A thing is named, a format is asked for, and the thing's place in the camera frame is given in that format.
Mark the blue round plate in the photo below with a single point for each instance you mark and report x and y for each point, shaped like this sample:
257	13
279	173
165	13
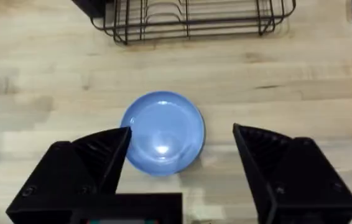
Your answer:
166	133

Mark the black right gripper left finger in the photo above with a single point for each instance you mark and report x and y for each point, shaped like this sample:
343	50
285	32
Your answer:
79	168

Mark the black block behind rack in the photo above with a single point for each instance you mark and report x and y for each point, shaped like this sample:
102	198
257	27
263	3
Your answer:
90	7

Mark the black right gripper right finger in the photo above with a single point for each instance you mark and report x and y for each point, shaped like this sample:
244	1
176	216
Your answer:
291	177

